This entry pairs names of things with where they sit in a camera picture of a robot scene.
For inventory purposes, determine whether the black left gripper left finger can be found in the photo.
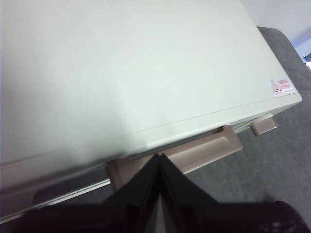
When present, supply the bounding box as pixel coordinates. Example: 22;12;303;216
9;153;160;233

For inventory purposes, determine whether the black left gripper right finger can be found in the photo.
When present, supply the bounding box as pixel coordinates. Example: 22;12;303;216
160;152;280;233

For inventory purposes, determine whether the oven door with beige handle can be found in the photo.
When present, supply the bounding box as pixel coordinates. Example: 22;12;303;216
0;124;244;220

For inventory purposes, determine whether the round oven temperature knob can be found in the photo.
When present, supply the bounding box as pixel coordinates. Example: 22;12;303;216
250;113;278;136

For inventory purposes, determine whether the white toaster oven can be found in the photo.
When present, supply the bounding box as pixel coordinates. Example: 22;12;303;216
0;0;303;219

